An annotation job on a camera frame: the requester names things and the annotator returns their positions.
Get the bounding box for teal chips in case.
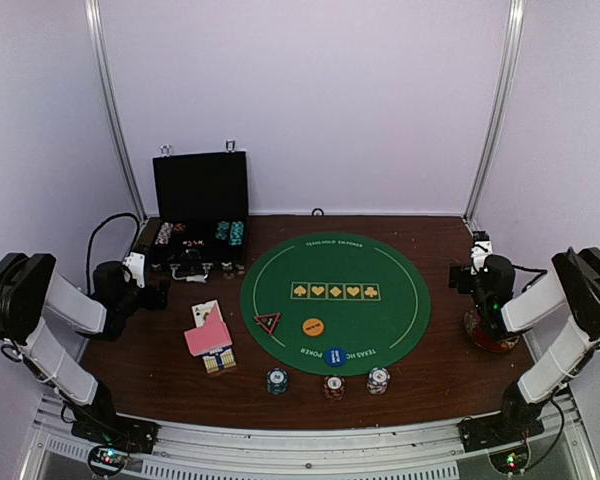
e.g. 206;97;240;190
215;220;245;246

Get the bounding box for black poker chip case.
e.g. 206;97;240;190
145;151;249;277

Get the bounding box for blue green chip stack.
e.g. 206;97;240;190
266;368;288;395

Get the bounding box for right aluminium frame post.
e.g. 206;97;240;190
463;0;526;230

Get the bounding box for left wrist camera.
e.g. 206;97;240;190
122;252;146;289

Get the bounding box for blue pink chip stack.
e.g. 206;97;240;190
366;367;391;395

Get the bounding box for orange round button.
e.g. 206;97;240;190
302;318;325;338

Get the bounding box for left aluminium frame post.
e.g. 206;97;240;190
84;0;147;220

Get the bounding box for ace of spades card pack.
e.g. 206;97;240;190
191;300;218;328

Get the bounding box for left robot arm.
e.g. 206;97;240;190
0;253;169;444

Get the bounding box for blue pink chips in case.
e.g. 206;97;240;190
154;222;174;247

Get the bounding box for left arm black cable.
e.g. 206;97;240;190
86;212;141;294

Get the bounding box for pink backed card deck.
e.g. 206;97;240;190
184;321;233;357

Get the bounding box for round green poker mat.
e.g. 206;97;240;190
240;232;432;376

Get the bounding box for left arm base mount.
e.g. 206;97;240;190
71;408;159;454

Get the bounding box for dice row in case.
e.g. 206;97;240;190
182;240;205;248

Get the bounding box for red black chip stack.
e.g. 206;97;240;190
322;375;345;400

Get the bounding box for aluminium front rail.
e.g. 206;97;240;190
22;392;599;480

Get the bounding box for aluminium frame post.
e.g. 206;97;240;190
463;0;526;230
84;0;147;220

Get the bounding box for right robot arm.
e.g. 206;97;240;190
449;242;600;442

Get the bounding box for blue small blind button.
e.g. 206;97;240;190
324;347;347;367

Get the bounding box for blue yellow card box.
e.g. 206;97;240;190
201;347;237;375

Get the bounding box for black red triangular button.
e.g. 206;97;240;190
254;312;281;336

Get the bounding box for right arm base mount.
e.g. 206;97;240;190
457;413;545;452

